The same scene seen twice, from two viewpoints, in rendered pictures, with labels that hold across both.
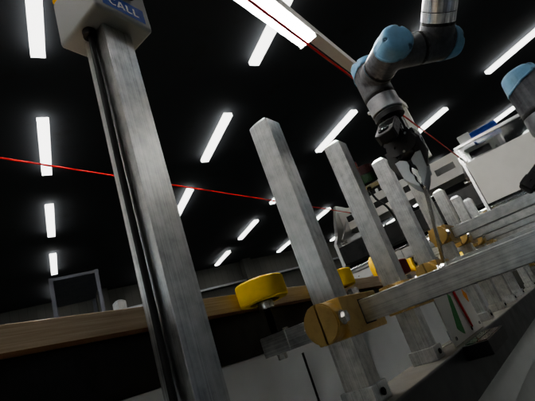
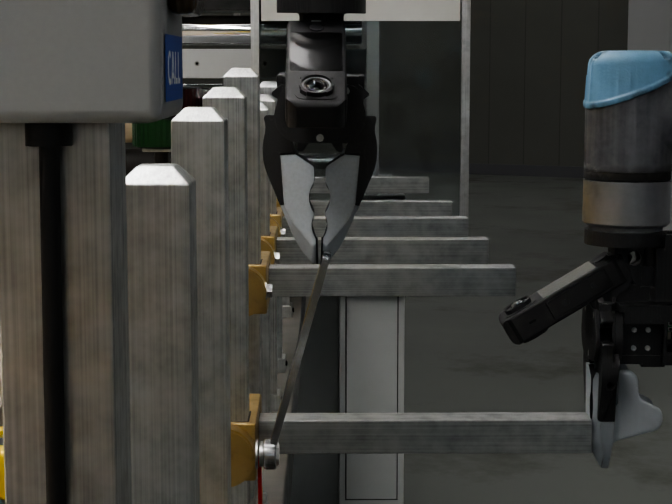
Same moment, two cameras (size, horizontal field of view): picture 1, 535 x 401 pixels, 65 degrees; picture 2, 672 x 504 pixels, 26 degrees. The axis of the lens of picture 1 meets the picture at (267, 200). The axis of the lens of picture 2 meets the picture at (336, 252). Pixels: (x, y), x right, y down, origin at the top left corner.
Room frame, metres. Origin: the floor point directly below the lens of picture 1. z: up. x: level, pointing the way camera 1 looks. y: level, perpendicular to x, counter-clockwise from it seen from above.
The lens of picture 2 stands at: (-0.08, 0.28, 1.17)
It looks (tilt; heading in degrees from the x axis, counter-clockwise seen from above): 7 degrees down; 327
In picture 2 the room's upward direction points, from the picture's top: straight up
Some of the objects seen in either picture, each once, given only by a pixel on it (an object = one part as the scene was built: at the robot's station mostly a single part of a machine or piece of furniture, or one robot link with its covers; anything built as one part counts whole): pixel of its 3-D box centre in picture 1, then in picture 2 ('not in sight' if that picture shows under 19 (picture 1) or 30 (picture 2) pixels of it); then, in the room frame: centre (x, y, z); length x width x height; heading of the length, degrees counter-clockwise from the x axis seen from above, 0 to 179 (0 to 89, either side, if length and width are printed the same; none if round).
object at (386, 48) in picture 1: (395, 52); not in sight; (0.82, -0.39, 1.32); 0.11 x 0.11 x 0.08; 14
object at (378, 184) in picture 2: not in sight; (297, 183); (2.28, -1.14, 0.95); 0.50 x 0.04 x 0.04; 58
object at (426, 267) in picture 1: (434, 273); (226, 438); (1.02, -0.31, 0.84); 0.14 x 0.06 x 0.05; 148
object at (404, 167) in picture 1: (412, 177); (300, 204); (0.93, -0.33, 1.06); 0.06 x 0.03 x 0.09; 147
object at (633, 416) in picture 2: not in sight; (628, 420); (0.83, -0.61, 0.86); 0.06 x 0.03 x 0.09; 58
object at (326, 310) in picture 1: (345, 317); not in sight; (0.59, -0.05, 0.81); 0.14 x 0.06 x 0.05; 148
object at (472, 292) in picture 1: (445, 242); (243, 304); (1.21, -0.43, 0.93); 0.04 x 0.04 x 0.48; 58
